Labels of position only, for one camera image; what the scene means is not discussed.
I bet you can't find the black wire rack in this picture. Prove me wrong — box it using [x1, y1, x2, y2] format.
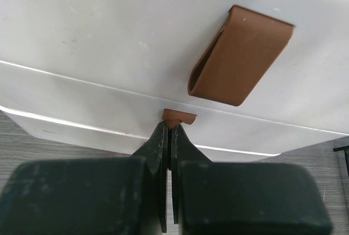
[333, 144, 349, 178]

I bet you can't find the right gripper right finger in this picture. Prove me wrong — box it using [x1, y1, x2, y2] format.
[170, 125, 333, 234]

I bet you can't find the white drawer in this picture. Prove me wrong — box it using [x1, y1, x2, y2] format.
[0, 0, 349, 140]
[1, 62, 343, 161]

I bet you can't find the white drawer cabinet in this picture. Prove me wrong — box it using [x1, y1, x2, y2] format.
[0, 0, 349, 163]

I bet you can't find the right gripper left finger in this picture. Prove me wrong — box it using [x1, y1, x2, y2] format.
[1, 122, 168, 234]

